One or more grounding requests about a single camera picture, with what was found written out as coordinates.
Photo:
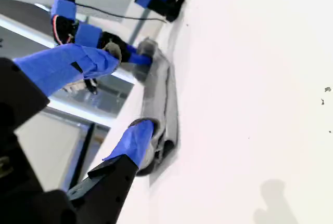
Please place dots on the small grey lint scrap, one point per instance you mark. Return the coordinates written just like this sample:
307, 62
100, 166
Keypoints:
327, 89

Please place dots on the grey striped towel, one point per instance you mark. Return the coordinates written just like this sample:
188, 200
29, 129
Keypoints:
161, 91

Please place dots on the dark metal frame bar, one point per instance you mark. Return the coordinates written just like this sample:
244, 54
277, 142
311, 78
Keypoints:
84, 151

